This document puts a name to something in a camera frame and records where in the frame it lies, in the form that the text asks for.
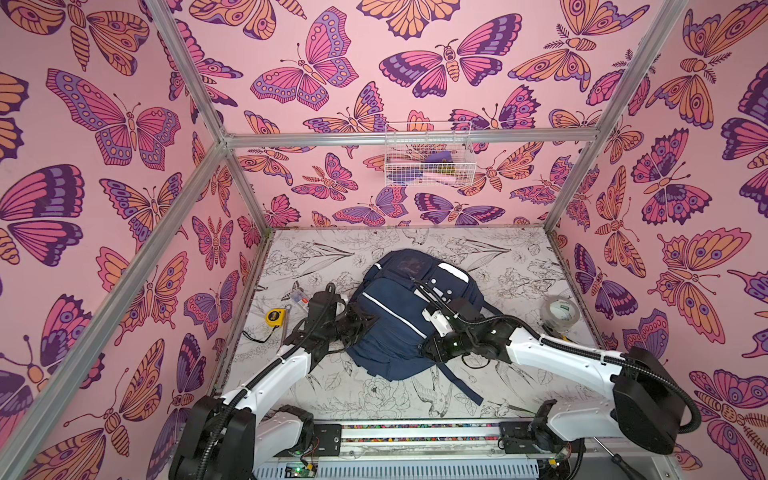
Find white wire wall basket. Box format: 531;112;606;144
381;122;477;189

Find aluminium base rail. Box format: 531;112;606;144
161;418;679;480

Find navy blue student backpack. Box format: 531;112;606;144
347;249;501;405

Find black handled screwdriver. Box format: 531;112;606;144
593;437;646;480

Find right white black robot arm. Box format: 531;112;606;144
422;299;703;455

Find clear tape roll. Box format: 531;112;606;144
540;296;582;332

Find id card badge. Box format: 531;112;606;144
282;281;310;309

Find silver wrench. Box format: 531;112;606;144
280;305;292;345

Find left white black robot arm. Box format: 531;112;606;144
168;284;378;479

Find yellow tape measure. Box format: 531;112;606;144
265;308;283;329

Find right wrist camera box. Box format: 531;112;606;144
422;307;454;337

